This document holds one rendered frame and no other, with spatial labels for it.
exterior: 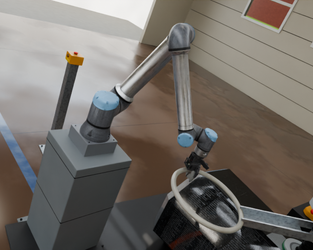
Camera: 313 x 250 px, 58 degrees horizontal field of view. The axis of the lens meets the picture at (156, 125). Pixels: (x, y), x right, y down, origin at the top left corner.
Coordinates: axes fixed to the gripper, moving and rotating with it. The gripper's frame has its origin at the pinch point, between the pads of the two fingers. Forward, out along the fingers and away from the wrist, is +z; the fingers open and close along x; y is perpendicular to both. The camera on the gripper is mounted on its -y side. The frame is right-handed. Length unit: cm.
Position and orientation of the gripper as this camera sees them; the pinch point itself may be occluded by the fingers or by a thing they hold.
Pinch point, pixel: (189, 177)
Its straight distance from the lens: 193.8
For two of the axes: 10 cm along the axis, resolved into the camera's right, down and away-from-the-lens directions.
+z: -3.8, 8.2, 4.2
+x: 2.7, 5.3, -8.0
